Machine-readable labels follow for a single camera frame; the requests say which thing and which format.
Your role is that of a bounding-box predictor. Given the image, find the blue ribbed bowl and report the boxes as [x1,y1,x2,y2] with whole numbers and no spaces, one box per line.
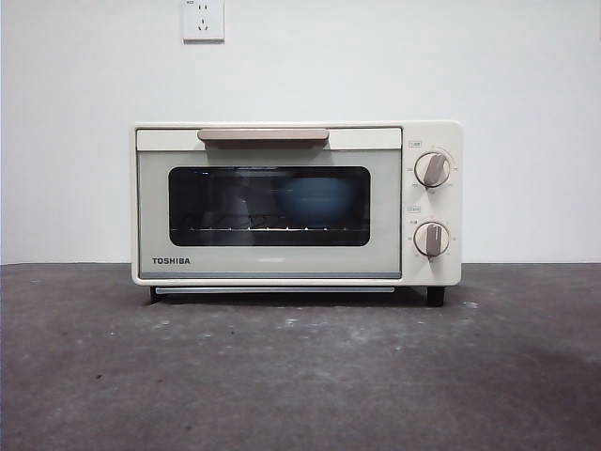
[274,177,351,226]

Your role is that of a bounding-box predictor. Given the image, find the glass oven door with handle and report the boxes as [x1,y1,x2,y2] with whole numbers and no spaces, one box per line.
[135,126,404,280]

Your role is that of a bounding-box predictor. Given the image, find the cream Toshiba toaster oven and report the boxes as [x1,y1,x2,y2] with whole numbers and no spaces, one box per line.
[130,119,465,307]

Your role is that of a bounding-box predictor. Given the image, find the timer knob with beige grip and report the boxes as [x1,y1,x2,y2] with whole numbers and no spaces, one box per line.
[414,220,451,258]

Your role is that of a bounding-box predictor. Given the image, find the temperature knob with beige grip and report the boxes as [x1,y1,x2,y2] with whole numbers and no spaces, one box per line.
[415,150,452,189]

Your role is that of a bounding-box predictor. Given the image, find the metal wire oven rack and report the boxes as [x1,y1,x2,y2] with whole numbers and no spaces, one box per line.
[171,225,371,234]

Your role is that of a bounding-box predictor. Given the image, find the white wall socket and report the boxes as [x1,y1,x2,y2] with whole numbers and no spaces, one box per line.
[182,0,225,44]

